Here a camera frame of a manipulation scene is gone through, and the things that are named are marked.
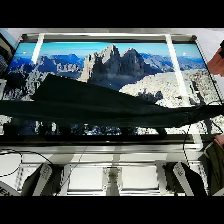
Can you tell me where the dark green garment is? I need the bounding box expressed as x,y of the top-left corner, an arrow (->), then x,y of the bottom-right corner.
0,73 -> 224,130

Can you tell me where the person's forearm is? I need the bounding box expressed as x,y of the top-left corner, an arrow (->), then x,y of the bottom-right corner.
207,39 -> 224,78

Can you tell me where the black cable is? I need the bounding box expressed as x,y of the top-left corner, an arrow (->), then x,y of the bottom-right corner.
57,146 -> 89,197
181,106 -> 202,168
0,149 -> 56,178

